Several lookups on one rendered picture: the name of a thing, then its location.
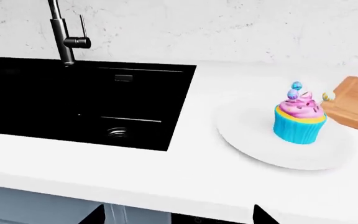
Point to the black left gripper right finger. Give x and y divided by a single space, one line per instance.
263 215

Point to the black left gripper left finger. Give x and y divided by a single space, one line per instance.
96 215

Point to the white round plate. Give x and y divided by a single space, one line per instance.
259 140

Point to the small white dessert piece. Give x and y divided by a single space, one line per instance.
327 95

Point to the wooden tray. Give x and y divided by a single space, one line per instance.
353 105

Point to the grey base cabinet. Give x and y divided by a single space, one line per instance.
42 207

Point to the pink frosted blue cupcake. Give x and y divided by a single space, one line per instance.
298 123

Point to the black kitchen sink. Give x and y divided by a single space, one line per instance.
73 102

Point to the dark metal faucet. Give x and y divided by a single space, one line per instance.
63 35

